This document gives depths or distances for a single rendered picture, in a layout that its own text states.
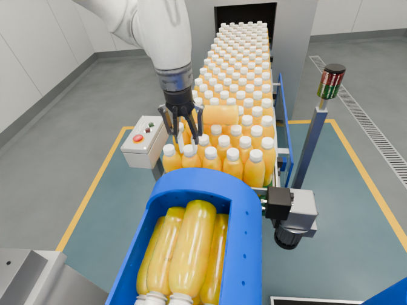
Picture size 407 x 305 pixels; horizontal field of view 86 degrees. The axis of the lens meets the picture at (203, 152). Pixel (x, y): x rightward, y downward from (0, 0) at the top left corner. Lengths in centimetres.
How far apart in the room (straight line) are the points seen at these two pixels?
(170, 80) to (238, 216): 34
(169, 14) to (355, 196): 197
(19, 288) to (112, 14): 68
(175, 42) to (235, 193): 34
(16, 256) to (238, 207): 56
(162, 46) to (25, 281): 64
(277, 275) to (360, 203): 91
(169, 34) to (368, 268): 176
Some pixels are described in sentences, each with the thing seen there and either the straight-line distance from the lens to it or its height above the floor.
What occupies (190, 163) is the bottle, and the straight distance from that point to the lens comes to 73.
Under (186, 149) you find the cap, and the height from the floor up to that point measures 111.
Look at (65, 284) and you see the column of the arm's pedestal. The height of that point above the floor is 90.
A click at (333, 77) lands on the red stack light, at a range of 85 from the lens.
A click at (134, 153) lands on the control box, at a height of 108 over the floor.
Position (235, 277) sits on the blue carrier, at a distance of 40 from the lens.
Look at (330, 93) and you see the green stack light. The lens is 87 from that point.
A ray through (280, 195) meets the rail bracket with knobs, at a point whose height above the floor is 100.
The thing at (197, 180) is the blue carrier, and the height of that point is 123.
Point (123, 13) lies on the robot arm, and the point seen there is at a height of 149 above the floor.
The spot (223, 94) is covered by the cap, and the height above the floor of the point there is 110.
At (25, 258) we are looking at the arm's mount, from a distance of 73.
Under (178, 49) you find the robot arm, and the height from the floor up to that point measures 143.
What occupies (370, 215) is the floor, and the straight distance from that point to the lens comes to 211.
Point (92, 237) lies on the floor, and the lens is 204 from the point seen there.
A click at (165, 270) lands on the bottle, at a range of 48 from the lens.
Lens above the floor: 159
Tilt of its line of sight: 44 degrees down
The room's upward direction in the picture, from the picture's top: 7 degrees counter-clockwise
